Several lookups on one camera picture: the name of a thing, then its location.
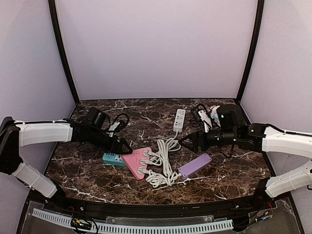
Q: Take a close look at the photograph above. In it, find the pink triangular power strip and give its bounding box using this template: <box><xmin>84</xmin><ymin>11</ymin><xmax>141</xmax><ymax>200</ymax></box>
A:
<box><xmin>122</xmin><ymin>147</ymin><xmax>152</xmax><ymax>180</ymax></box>

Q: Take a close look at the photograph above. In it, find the white power strip cord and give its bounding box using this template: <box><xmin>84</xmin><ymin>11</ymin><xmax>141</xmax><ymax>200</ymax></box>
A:
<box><xmin>143</xmin><ymin>130</ymin><xmax>182</xmax><ymax>169</ymax></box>

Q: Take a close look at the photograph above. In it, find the purple power strip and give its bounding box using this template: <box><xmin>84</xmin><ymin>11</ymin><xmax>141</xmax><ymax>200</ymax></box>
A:
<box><xmin>178</xmin><ymin>153</ymin><xmax>212</xmax><ymax>180</ymax></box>

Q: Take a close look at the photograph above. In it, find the white power strip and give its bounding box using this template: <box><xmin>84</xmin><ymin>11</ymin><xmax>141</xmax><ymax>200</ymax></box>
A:
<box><xmin>173</xmin><ymin>109</ymin><xmax>186</xmax><ymax>133</ymax></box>

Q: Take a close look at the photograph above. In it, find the teal strip white cord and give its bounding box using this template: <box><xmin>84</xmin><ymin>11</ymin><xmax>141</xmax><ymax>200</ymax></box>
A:
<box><xmin>140</xmin><ymin>143</ymin><xmax>174</xmax><ymax>177</ymax></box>

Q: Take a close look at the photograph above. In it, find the purple strip white cord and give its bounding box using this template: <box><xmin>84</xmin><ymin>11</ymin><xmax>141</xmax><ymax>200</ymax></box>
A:
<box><xmin>137</xmin><ymin>167</ymin><xmax>182</xmax><ymax>188</ymax></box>

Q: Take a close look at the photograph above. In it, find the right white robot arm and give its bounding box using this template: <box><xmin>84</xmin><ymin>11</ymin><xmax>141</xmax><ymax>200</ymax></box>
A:
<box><xmin>179</xmin><ymin>123</ymin><xmax>312</xmax><ymax>199</ymax></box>

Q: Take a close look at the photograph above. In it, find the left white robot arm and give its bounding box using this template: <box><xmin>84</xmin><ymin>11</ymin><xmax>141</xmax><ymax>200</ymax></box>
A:
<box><xmin>0</xmin><ymin>117</ymin><xmax>133</xmax><ymax>200</ymax></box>

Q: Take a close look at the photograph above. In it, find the teal power strip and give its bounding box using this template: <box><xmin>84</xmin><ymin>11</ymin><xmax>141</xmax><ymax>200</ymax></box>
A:
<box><xmin>102</xmin><ymin>153</ymin><xmax>127</xmax><ymax>167</ymax></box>

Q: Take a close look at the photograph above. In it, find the pink white cube adapter cluster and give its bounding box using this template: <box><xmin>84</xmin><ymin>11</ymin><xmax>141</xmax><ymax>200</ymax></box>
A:
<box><xmin>209</xmin><ymin>105</ymin><xmax>220</xmax><ymax>122</ymax></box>

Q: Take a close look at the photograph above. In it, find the small circuit board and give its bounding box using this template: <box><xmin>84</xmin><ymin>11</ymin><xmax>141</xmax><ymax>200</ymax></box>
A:
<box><xmin>70</xmin><ymin>218</ymin><xmax>92</xmax><ymax>230</ymax></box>

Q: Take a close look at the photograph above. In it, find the thin black cable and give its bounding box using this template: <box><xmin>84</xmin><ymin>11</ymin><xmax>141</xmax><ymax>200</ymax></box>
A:
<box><xmin>191</xmin><ymin>103</ymin><xmax>238</xmax><ymax>159</ymax></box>

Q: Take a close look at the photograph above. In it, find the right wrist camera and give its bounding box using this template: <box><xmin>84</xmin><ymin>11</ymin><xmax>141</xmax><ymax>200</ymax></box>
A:
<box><xmin>196</xmin><ymin>104</ymin><xmax>241</xmax><ymax>134</ymax></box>

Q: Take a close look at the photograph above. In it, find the white slotted cable duct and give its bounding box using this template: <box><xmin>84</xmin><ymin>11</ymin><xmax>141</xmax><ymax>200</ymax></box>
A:
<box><xmin>31</xmin><ymin>208</ymin><xmax>234</xmax><ymax>234</ymax></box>

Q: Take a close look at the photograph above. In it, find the black frame left post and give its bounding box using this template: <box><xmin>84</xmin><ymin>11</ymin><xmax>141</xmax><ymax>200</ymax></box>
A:
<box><xmin>48</xmin><ymin>0</ymin><xmax>80</xmax><ymax>105</ymax></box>

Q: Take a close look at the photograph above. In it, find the black frame post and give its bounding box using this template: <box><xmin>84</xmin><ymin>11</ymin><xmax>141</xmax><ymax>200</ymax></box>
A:
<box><xmin>235</xmin><ymin>0</ymin><xmax>265</xmax><ymax>103</ymax></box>
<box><xmin>48</xmin><ymin>0</ymin><xmax>80</xmax><ymax>105</ymax></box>

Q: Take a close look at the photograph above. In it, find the black frame right post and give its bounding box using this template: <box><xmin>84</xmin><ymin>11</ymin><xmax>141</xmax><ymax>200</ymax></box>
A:
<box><xmin>235</xmin><ymin>0</ymin><xmax>265</xmax><ymax>103</ymax></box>

